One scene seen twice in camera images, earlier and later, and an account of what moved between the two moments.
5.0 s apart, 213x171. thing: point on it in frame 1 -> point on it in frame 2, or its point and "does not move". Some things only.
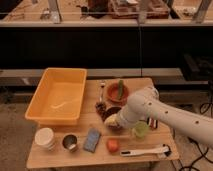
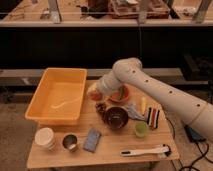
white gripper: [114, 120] -> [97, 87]
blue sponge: [91, 141] does not move
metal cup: [69, 142] does not move
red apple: [112, 144] -> [96, 96]
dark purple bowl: [109, 111] does not move
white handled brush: [160, 149] does not move
